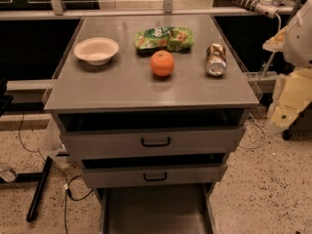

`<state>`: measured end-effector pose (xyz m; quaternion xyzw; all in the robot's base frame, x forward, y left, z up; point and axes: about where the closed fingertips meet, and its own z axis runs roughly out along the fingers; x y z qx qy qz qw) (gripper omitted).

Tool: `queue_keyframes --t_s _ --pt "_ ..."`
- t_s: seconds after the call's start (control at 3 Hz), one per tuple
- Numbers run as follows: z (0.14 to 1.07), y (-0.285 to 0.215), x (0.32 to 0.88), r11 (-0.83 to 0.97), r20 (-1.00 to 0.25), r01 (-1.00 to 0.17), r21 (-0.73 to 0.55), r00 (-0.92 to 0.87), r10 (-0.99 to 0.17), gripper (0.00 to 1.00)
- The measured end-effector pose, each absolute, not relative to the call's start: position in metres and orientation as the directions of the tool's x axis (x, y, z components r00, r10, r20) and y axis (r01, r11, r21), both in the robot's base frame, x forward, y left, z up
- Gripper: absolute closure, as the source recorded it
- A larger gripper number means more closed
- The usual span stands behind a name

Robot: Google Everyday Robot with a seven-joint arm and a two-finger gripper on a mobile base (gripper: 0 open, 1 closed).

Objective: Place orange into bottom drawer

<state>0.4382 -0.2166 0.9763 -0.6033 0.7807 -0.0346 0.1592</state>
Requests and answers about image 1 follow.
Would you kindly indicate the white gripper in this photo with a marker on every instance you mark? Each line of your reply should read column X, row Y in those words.
column 299, row 39

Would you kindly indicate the orange fruit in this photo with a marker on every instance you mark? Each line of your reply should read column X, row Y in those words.
column 162, row 63

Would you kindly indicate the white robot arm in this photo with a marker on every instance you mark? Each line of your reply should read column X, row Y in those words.
column 293, row 93

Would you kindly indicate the grey drawer cabinet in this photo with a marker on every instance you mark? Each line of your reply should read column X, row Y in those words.
column 127, row 84

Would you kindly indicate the middle grey drawer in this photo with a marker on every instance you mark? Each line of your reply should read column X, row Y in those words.
column 155, row 170

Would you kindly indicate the top grey drawer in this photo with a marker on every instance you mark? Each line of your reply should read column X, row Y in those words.
column 152, row 133

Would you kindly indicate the bottom grey open drawer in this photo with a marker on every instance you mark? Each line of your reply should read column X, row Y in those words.
column 168, row 209

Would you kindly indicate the crushed silver soda can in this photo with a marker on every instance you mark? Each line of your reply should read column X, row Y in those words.
column 215, row 60

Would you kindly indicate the green chip bag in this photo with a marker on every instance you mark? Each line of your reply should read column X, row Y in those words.
column 169, row 38

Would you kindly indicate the white paper bowl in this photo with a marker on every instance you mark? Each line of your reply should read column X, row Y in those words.
column 96, row 51

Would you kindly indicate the black floor stand bar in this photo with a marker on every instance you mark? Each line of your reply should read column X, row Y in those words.
column 33, row 209

